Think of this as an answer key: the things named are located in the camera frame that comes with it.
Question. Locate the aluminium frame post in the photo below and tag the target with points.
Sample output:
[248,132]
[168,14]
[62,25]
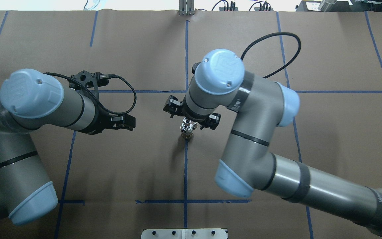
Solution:
[186,8]

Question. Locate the silver cylinder weight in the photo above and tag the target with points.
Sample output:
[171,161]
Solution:
[327,5]

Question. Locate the white brass PPR valve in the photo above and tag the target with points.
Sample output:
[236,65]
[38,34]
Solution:
[187,127]

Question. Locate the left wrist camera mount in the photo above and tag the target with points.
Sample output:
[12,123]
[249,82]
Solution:
[87,80]

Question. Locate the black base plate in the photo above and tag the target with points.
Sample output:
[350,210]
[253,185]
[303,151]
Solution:
[312,6]

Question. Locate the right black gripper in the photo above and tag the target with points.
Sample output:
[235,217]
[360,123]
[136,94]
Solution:
[172,107]

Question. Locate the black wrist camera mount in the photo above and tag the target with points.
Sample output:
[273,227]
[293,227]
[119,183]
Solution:
[194,67]

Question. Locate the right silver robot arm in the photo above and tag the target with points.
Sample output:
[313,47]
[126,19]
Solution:
[321,150]

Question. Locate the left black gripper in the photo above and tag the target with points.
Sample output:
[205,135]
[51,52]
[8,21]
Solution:
[98,123]

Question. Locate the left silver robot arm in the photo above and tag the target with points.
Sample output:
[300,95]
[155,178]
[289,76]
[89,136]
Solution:
[30,99]

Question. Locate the white pedestal column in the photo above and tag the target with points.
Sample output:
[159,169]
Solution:
[192,233]

